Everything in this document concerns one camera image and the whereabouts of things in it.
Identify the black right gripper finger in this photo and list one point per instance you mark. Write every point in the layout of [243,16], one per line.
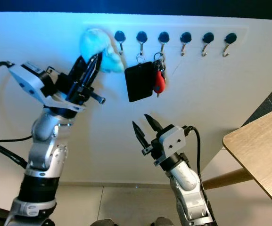
[155,128]
[141,134]

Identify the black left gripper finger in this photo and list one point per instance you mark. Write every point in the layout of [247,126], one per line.
[93,70]
[81,67]

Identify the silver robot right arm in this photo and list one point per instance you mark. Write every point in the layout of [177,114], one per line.
[185,183]

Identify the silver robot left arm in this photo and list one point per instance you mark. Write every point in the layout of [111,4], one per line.
[46,150]

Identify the red key fob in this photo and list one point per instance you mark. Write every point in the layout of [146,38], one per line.
[160,83]

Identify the dark robot right foot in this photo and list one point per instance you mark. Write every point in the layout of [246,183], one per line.
[161,222]

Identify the dark robot foot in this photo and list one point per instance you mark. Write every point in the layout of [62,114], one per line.
[161,222]
[103,222]

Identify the wooden table leg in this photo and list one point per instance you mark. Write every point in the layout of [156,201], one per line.
[230,179]

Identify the dark robot left foot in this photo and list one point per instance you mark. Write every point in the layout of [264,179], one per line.
[103,222]

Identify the light wooden table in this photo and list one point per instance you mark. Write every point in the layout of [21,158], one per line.
[260,150]

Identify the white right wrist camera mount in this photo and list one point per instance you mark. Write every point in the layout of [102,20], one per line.
[172,140]

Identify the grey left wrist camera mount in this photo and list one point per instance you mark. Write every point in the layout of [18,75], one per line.
[29,81]

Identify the black capped metal wall hook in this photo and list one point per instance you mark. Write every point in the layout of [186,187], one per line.
[208,37]
[141,36]
[230,37]
[185,36]
[119,35]
[163,36]

